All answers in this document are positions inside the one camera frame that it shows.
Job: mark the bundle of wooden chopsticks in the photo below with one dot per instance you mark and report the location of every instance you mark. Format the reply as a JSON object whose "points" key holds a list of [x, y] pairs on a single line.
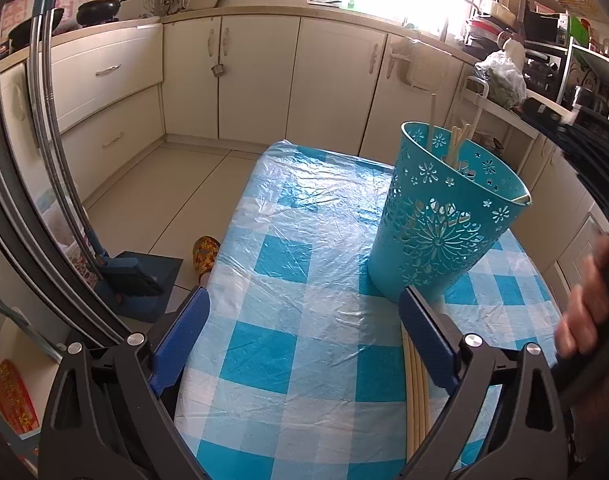
{"points": [[417, 400]]}

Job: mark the yellow floral slipper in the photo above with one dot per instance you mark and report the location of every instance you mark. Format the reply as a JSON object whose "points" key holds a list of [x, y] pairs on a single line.
{"points": [[206, 260]]}

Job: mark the stack of pots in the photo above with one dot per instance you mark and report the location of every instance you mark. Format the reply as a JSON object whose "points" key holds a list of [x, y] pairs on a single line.
{"points": [[489, 15]]}

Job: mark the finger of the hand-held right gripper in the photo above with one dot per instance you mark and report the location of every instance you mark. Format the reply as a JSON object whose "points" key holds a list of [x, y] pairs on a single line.
{"points": [[539, 110]]}

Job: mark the cream base cabinet with drawers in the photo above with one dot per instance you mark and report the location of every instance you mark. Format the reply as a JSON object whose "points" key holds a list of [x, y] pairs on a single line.
{"points": [[549, 185]]}

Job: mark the white countertop shelf rack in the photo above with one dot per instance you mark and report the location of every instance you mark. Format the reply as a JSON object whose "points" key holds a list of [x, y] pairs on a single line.
{"points": [[599, 62]]}

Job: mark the white trolley rack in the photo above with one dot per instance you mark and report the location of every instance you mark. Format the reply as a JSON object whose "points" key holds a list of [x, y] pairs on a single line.
{"points": [[519, 125]]}

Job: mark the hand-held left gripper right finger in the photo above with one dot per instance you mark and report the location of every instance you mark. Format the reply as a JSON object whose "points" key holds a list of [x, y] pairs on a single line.
{"points": [[427, 335]]}

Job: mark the red printed packet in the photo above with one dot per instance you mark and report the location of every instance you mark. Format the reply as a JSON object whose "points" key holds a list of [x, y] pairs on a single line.
{"points": [[14, 400]]}

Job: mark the blue dustpan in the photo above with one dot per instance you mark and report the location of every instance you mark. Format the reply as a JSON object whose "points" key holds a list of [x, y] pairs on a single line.
{"points": [[157, 267]]}

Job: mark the single wooden chopstick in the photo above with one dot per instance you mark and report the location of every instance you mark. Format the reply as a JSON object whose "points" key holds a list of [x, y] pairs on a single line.
{"points": [[454, 142], [465, 133]]}

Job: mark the blue white checkered tablecloth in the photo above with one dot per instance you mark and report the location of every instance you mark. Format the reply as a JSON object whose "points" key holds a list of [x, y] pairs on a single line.
{"points": [[284, 320]]}

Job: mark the cream drawer cabinet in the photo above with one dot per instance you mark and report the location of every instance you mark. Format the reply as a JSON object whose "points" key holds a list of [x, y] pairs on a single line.
{"points": [[104, 110]]}

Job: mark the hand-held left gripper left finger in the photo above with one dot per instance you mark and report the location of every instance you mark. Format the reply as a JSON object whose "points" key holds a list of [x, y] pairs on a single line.
{"points": [[182, 340]]}

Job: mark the teal perforated plastic basket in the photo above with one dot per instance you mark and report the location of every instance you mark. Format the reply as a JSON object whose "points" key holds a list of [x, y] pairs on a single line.
{"points": [[434, 240]]}

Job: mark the small metal cup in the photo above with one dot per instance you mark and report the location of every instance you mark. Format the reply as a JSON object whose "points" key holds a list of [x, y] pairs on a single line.
{"points": [[220, 70]]}

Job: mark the white hanging bin bag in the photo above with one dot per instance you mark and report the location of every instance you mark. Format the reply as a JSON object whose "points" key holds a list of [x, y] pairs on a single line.
{"points": [[409, 67]]}

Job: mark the person's right hand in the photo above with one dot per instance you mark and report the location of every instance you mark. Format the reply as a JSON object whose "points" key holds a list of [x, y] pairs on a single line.
{"points": [[584, 310]]}

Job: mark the plastic bag of greens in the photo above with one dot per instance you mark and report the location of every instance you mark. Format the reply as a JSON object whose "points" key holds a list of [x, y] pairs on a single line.
{"points": [[504, 80]]}

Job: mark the sliding door frame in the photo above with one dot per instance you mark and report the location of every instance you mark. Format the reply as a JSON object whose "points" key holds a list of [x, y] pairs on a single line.
{"points": [[14, 185]]}

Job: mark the cream base cabinets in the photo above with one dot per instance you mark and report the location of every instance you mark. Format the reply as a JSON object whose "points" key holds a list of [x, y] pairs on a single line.
{"points": [[259, 75]]}

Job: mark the green cutting board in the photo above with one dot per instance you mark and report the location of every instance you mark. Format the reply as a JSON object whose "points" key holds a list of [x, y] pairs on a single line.
{"points": [[579, 30]]}

